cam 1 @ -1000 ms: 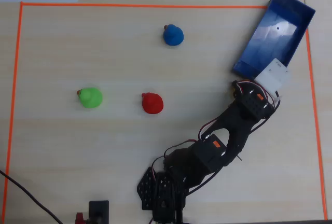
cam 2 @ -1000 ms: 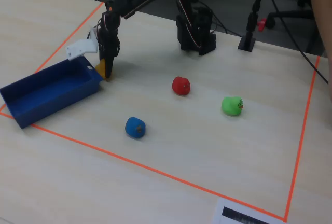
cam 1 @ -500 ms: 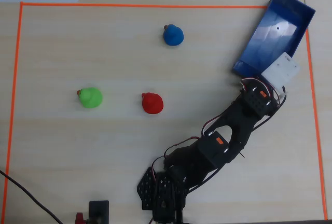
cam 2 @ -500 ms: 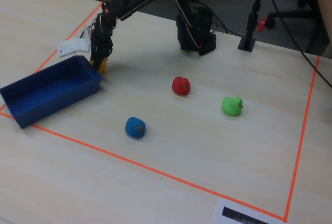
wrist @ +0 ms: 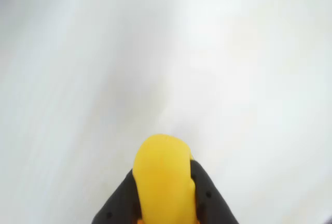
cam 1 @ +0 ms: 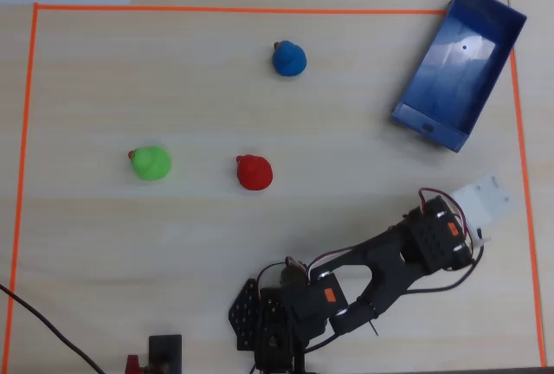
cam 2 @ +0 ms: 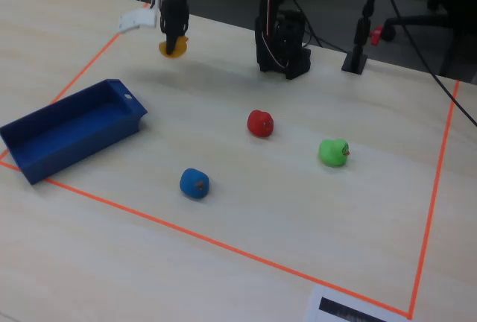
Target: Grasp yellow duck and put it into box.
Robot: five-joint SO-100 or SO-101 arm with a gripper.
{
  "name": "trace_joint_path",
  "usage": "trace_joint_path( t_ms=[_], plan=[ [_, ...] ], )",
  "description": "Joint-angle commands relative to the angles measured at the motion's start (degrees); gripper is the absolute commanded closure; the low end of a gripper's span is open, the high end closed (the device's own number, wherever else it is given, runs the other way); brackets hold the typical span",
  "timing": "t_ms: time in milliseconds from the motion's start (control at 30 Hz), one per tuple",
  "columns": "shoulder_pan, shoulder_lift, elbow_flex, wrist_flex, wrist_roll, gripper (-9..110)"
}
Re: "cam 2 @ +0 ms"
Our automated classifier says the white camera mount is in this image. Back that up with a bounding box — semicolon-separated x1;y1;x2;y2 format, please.
118;0;167;34

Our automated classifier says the blue rubber duck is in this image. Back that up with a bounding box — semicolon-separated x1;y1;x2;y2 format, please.
179;167;210;201

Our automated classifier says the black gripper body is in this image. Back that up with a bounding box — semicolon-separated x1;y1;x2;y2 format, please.
159;0;192;37

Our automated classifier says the green rubber duck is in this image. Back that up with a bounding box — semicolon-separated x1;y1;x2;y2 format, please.
318;138;351;168

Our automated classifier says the orange tape line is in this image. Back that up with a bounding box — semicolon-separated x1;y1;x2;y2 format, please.
0;160;411;318
408;80;461;319
0;2;150;162

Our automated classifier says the thick black cable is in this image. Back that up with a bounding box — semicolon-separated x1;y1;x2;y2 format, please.
382;0;477;128

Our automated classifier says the black office chair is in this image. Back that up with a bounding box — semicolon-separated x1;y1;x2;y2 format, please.
382;0;477;77

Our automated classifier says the red clamp knob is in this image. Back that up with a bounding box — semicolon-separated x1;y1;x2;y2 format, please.
370;25;385;46

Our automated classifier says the yellow rubber duck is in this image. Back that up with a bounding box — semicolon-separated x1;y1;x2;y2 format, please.
158;35;189;59

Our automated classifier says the white paper with black print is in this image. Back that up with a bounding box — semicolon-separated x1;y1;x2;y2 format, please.
304;285;411;322

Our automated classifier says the blue plastic box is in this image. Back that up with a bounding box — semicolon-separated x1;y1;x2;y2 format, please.
0;78;148;186

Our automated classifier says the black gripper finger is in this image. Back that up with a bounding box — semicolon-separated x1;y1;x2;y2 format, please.
165;32;180;57

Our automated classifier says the red rubber duck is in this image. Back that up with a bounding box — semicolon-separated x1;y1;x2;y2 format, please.
247;109;275;138

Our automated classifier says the black camera stand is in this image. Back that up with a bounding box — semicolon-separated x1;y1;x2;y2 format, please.
341;0;387;75

